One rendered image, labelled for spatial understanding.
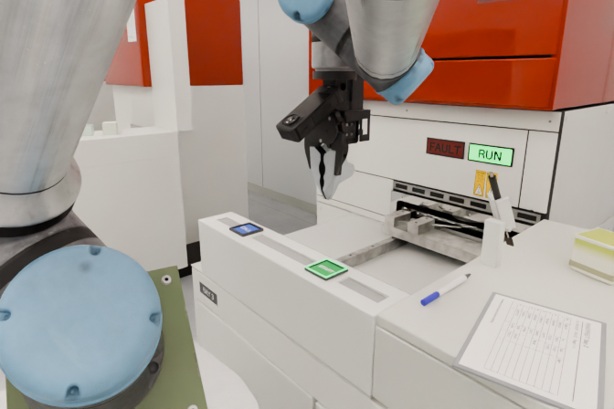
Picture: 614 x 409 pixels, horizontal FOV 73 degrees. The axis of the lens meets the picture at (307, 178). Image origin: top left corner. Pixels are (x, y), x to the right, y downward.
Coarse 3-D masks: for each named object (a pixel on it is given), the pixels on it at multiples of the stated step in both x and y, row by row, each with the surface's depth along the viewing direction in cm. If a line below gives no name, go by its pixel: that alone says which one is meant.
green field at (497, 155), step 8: (472, 144) 110; (472, 152) 111; (480, 152) 109; (488, 152) 107; (496, 152) 106; (504, 152) 104; (480, 160) 109; (488, 160) 108; (496, 160) 106; (504, 160) 105
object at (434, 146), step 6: (432, 144) 119; (438, 144) 118; (444, 144) 117; (450, 144) 115; (456, 144) 114; (462, 144) 112; (432, 150) 120; (438, 150) 118; (444, 150) 117; (450, 150) 115; (456, 150) 114; (456, 156) 114
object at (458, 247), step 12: (384, 228) 120; (396, 228) 117; (408, 240) 114; (420, 240) 111; (432, 240) 109; (444, 240) 108; (456, 240) 108; (468, 240) 108; (444, 252) 106; (456, 252) 104; (468, 252) 101; (480, 252) 101
